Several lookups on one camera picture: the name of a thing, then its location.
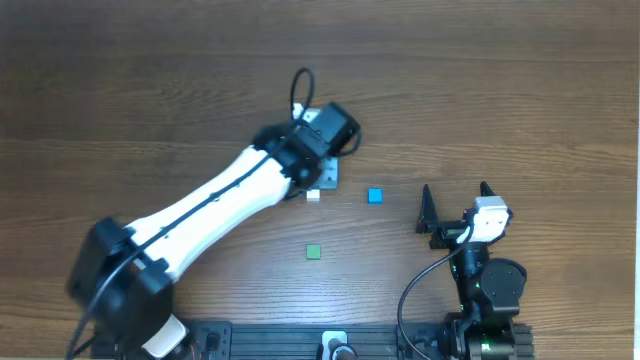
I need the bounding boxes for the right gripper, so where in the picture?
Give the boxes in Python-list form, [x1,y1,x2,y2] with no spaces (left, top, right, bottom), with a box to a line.
[415,180,497,250]

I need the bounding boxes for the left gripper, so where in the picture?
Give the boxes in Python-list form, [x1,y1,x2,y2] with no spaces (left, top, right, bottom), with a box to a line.
[318,156,341,192]

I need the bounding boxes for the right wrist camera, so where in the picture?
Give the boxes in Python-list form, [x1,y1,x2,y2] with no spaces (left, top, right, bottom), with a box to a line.
[462,195,514,245]

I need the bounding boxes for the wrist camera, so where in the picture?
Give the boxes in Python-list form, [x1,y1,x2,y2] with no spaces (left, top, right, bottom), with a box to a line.
[462,195,514,245]
[291,102,322,124]

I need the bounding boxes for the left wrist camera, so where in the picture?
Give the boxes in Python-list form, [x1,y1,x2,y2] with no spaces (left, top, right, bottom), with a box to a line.
[291,102,322,124]

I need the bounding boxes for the mounting rail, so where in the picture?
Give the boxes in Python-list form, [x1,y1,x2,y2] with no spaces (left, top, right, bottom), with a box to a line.
[174,319,537,360]

